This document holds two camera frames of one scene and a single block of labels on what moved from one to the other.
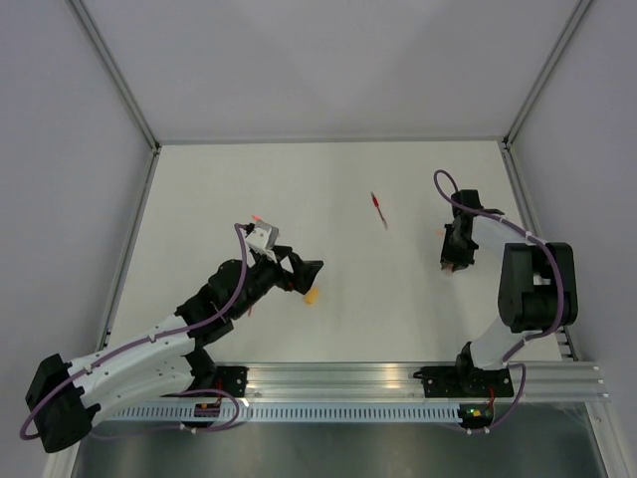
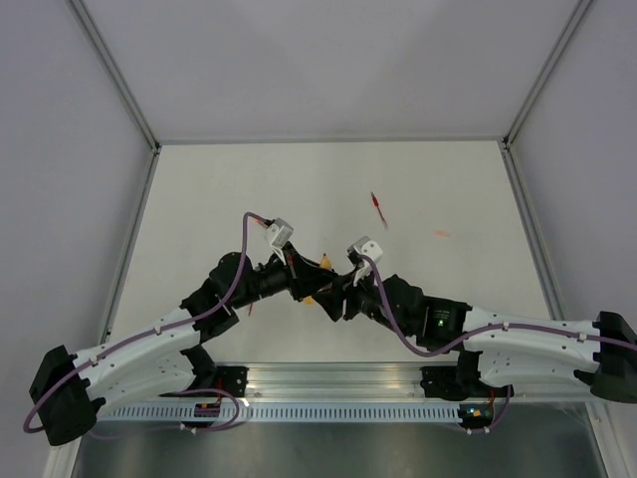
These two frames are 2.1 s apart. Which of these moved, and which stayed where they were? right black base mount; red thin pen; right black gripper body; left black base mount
Moved: right black gripper body
Stayed: right black base mount; red thin pen; left black base mount
